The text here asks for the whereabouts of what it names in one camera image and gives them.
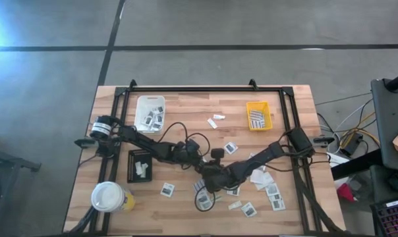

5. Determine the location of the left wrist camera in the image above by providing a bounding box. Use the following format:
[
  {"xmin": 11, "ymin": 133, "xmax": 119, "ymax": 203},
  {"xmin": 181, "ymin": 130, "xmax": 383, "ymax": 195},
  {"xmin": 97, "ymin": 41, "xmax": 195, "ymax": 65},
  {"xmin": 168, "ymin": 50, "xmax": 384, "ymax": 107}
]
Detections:
[{"xmin": 185, "ymin": 138, "xmax": 201, "ymax": 153}]

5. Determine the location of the white plastic bin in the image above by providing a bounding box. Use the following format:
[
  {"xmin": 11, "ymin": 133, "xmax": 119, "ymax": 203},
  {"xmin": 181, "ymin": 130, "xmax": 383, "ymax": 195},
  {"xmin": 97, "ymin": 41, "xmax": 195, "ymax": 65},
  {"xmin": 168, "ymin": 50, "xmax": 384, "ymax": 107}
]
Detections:
[{"xmin": 133, "ymin": 95, "xmax": 166, "ymax": 135}]

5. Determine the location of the yellow floor cable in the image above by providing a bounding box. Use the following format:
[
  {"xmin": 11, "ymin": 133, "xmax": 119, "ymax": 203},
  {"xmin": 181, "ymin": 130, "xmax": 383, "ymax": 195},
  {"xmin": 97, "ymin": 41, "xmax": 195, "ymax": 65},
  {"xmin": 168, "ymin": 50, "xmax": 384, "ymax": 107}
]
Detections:
[{"xmin": 339, "ymin": 111, "xmax": 382, "ymax": 149}]

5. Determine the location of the plain white gauze packet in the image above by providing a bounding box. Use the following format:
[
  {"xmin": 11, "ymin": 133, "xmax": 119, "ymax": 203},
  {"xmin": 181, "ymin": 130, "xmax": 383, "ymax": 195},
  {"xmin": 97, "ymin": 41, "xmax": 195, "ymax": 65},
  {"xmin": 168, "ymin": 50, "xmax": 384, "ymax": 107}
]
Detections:
[
  {"xmin": 250, "ymin": 169, "xmax": 269, "ymax": 185},
  {"xmin": 254, "ymin": 172, "xmax": 275, "ymax": 192}
]

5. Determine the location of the black stand base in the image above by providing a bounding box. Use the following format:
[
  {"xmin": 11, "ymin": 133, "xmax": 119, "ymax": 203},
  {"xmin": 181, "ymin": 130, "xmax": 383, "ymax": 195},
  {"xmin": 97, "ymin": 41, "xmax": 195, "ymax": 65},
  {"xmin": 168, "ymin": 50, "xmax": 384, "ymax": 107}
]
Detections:
[{"xmin": 0, "ymin": 130, "xmax": 42, "ymax": 237}]

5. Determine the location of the white paper sheet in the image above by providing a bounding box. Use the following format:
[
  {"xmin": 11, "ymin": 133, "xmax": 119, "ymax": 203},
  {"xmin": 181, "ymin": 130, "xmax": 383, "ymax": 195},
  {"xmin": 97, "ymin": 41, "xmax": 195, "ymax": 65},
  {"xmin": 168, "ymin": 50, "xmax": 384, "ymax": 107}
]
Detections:
[{"xmin": 326, "ymin": 152, "xmax": 351, "ymax": 169}]

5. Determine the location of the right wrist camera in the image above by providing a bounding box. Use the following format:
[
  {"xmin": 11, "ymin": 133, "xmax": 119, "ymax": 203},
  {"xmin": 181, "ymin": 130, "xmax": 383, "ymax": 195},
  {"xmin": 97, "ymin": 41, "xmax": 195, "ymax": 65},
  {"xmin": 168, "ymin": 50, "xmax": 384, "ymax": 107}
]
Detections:
[{"xmin": 210, "ymin": 147, "xmax": 225, "ymax": 160}]

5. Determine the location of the dark grey side table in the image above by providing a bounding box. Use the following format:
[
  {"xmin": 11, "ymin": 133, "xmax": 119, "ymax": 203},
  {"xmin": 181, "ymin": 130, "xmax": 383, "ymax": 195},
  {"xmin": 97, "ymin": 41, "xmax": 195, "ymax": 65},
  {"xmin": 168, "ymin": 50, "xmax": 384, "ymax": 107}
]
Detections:
[{"xmin": 370, "ymin": 78, "xmax": 398, "ymax": 172}]

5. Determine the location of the red object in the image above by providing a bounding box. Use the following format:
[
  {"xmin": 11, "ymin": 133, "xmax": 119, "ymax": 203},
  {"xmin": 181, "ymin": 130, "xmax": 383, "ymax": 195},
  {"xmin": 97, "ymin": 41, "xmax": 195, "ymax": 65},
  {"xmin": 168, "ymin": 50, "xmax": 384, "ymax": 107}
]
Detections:
[{"xmin": 336, "ymin": 182, "xmax": 357, "ymax": 202}]

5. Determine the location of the thin black floor cable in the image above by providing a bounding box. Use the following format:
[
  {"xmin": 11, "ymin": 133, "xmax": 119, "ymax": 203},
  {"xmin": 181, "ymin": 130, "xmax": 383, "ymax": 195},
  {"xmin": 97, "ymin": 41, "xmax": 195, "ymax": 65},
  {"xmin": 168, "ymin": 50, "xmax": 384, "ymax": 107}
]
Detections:
[{"xmin": 314, "ymin": 92, "xmax": 373, "ymax": 107}]

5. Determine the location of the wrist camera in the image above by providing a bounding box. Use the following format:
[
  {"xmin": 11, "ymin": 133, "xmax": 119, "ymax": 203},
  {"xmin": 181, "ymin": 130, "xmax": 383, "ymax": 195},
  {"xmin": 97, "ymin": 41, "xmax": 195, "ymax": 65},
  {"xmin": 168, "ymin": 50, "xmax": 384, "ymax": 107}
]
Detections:
[
  {"xmin": 210, "ymin": 147, "xmax": 225, "ymax": 160},
  {"xmin": 185, "ymin": 138, "xmax": 201, "ymax": 153}
]

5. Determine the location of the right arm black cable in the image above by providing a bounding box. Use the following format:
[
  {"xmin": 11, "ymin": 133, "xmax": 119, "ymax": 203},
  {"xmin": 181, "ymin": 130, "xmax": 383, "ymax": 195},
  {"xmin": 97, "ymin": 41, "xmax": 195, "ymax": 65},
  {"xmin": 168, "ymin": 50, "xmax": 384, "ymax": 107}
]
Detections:
[{"xmin": 194, "ymin": 187, "xmax": 217, "ymax": 212}]

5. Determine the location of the black power adapter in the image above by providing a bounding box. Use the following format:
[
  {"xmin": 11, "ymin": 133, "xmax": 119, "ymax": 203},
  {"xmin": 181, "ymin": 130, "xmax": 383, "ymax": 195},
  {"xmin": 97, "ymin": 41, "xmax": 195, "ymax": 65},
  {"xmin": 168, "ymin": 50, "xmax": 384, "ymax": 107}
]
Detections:
[{"xmin": 339, "ymin": 132, "xmax": 364, "ymax": 158}]

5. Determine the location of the yellow plastic basket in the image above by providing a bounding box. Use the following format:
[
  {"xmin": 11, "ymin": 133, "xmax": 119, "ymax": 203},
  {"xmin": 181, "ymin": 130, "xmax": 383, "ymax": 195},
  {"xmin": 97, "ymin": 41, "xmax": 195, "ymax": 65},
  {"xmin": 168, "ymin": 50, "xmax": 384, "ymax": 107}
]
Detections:
[{"xmin": 246, "ymin": 101, "xmax": 273, "ymax": 132}]

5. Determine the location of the backlit black keyboard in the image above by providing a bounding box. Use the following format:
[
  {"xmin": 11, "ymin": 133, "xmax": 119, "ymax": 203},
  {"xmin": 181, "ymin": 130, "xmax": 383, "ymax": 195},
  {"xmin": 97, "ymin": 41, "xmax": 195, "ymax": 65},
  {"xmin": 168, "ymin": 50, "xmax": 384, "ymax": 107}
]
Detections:
[{"xmin": 369, "ymin": 196, "xmax": 398, "ymax": 237}]

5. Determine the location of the black plastic basket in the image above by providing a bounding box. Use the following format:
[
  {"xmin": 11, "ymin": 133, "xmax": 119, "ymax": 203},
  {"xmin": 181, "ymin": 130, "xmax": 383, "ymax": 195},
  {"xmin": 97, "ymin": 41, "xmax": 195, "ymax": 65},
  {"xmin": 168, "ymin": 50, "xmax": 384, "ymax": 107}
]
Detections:
[{"xmin": 127, "ymin": 149, "xmax": 154, "ymax": 184}]

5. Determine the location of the black table leg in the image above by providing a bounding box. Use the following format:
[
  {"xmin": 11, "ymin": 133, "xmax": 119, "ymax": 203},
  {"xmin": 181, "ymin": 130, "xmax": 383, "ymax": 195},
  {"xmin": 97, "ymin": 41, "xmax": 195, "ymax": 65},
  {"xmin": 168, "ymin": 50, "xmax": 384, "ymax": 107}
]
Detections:
[{"xmin": 330, "ymin": 148, "xmax": 384, "ymax": 181}]

